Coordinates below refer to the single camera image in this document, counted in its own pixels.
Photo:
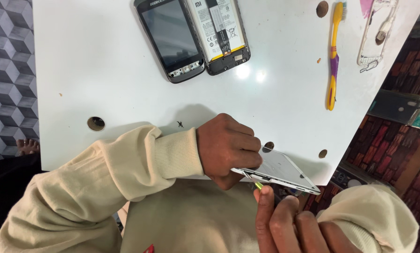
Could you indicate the small red object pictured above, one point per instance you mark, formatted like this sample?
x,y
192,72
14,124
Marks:
x,y
149,249

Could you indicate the person's right hand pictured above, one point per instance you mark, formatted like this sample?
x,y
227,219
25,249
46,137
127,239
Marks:
x,y
294,232

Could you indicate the white phone with glass screen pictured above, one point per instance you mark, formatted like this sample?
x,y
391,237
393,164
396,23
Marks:
x,y
283,170

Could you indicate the white phone frame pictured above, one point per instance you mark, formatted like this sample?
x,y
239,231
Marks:
x,y
366,58

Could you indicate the person's cream sweatshirt body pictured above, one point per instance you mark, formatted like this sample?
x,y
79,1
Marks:
x,y
192,218

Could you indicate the pink plastic piece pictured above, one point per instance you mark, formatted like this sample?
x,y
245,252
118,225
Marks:
x,y
366,7

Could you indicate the person's left hand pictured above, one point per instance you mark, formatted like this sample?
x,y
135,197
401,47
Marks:
x,y
224,147

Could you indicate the grey framed black screen phone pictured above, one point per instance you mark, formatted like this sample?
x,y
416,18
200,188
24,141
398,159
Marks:
x,y
168,35

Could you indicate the dark shelf with teal box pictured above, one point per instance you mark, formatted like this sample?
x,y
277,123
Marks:
x,y
403,109

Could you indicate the person's black trouser leg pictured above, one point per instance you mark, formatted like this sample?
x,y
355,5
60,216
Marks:
x,y
6,200

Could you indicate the opened phone with white battery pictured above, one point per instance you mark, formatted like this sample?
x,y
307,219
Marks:
x,y
218,31

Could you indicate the person's bare foot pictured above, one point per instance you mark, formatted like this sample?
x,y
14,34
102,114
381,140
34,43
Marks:
x,y
28,146

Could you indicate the yellow and purple toothbrush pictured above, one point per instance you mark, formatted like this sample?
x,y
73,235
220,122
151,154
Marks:
x,y
333,63

